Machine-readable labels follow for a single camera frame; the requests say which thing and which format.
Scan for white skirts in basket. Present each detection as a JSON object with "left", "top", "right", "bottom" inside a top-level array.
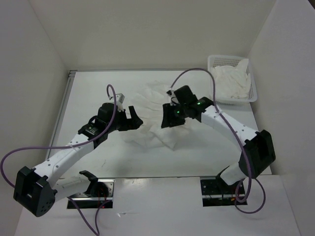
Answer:
[{"left": 211, "top": 59, "right": 251, "bottom": 99}]

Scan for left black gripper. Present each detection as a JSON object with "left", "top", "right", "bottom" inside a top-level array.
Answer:
[{"left": 106, "top": 106, "right": 143, "bottom": 133}]

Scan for white pleated skirt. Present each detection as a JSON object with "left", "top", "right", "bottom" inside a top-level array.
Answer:
[{"left": 121, "top": 81, "right": 191, "bottom": 149}]

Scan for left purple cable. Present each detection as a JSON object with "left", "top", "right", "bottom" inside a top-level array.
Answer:
[{"left": 0, "top": 84, "right": 116, "bottom": 236}]

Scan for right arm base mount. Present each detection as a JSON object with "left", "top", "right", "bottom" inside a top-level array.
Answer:
[{"left": 200, "top": 177, "right": 247, "bottom": 207}]

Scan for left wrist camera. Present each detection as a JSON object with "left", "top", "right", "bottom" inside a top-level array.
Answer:
[{"left": 109, "top": 93, "right": 125, "bottom": 111}]

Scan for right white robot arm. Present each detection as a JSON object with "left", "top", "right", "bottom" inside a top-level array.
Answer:
[{"left": 161, "top": 86, "right": 276, "bottom": 193}]

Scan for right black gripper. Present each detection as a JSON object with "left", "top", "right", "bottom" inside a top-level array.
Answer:
[{"left": 161, "top": 102, "right": 189, "bottom": 128}]

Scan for white perforated plastic basket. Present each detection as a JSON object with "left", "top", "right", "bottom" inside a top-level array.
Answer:
[{"left": 208, "top": 55, "right": 257, "bottom": 105}]

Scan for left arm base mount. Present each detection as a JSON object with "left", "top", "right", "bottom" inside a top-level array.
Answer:
[{"left": 70, "top": 170, "right": 115, "bottom": 209}]

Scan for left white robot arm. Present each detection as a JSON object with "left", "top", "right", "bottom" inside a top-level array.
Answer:
[{"left": 13, "top": 103, "right": 143, "bottom": 217}]

